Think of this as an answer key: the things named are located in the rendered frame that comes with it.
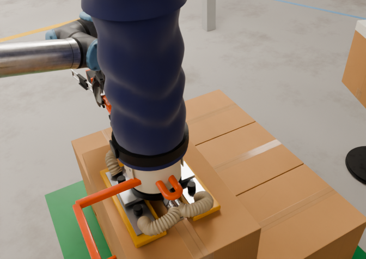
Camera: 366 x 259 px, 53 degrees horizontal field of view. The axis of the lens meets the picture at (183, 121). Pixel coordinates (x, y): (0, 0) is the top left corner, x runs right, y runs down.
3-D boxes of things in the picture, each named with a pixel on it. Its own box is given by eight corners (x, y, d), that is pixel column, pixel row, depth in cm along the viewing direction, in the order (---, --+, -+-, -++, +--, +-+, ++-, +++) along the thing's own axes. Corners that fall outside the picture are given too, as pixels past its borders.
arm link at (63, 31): (57, 38, 107) (92, 24, 114) (37, 28, 114) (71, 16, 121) (65, 66, 113) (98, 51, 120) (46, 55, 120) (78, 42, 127)
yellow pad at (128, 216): (167, 234, 110) (166, 224, 107) (136, 249, 107) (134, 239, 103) (126, 164, 134) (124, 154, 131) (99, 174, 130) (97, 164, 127)
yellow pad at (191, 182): (220, 209, 117) (221, 199, 114) (193, 222, 113) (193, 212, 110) (172, 146, 141) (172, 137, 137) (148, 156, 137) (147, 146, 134)
